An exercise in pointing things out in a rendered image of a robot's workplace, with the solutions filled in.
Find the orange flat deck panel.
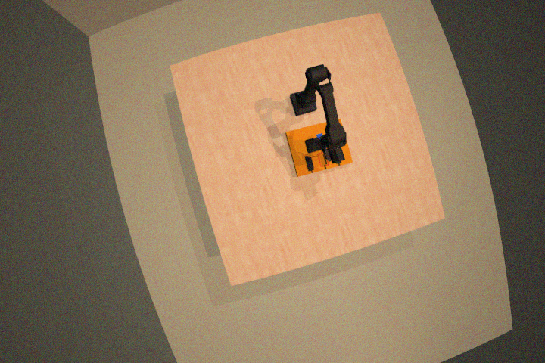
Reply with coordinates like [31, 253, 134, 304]
[285, 122, 352, 177]

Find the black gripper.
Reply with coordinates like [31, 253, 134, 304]
[305, 134, 327, 153]

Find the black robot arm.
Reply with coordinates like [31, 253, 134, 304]
[295, 64, 347, 163]

